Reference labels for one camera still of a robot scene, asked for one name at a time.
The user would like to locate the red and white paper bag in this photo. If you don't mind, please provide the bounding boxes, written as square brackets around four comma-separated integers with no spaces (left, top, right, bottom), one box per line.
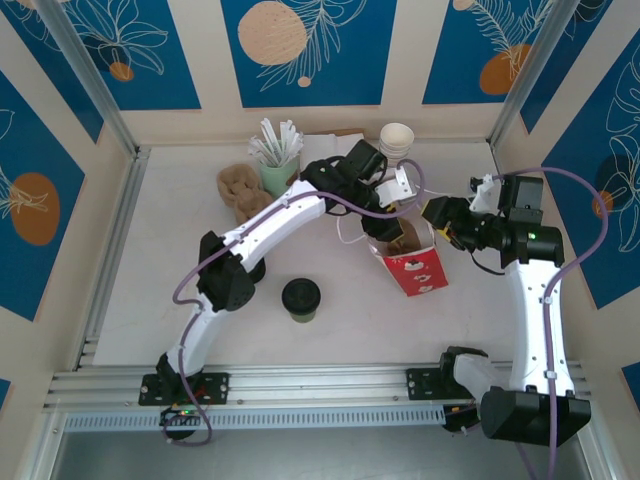
[336,197,450,300]

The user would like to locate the white napkin stack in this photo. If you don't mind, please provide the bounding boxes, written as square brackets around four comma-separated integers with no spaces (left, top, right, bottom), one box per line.
[301,133,354,164]

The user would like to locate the mint green straw holder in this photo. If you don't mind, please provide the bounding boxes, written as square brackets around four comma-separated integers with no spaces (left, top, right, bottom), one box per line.
[258,149,301,199]

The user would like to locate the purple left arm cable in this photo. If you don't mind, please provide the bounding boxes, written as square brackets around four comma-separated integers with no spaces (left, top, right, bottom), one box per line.
[162,158,427,447]

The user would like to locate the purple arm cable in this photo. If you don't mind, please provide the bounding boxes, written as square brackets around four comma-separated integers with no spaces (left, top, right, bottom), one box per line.
[484,166,610,480]
[162,158,427,447]

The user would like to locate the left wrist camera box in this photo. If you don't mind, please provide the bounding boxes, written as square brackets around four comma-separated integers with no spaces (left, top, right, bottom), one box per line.
[374,166,417,212]

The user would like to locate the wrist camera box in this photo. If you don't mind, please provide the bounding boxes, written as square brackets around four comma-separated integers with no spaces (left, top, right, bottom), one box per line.
[374,166,417,212]
[468,173,502,212]

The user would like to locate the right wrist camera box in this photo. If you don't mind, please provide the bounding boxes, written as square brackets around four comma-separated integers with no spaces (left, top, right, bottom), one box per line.
[468,173,502,212]

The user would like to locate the blue floral wall panel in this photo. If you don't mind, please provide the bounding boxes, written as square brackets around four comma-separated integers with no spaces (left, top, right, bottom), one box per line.
[0,9,105,145]
[519,0,640,134]
[221,0,399,109]
[541,54,640,310]
[53,0,203,112]
[0,72,86,322]
[422,0,554,106]

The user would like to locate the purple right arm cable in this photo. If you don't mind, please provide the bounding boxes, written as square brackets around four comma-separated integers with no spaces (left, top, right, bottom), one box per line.
[484,166,610,480]

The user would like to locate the aluminium corner post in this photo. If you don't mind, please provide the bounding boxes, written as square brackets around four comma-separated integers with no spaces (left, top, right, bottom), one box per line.
[488,0,574,151]
[34,0,151,159]

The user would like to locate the aluminium front rail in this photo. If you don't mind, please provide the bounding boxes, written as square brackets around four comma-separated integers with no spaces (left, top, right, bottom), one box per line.
[42,362,594,414]

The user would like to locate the grey slotted cable duct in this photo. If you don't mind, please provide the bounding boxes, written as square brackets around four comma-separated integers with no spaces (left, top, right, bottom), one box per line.
[64,405,446,432]

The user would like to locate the aluminium side rail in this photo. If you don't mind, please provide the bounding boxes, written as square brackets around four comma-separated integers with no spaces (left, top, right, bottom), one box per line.
[74,146,152,372]

